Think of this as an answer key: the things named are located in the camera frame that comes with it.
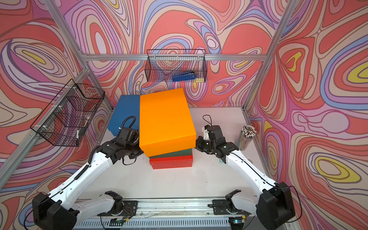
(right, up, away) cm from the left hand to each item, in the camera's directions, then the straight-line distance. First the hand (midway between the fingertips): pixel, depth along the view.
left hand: (150, 147), depth 79 cm
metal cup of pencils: (+56, +8, +4) cm, 57 cm away
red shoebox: (+11, -7, -3) cm, 14 cm away
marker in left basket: (-36, +6, -7) cm, 37 cm away
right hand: (+23, 0, 0) cm, 23 cm away
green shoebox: (+18, -1, -10) cm, 21 cm away
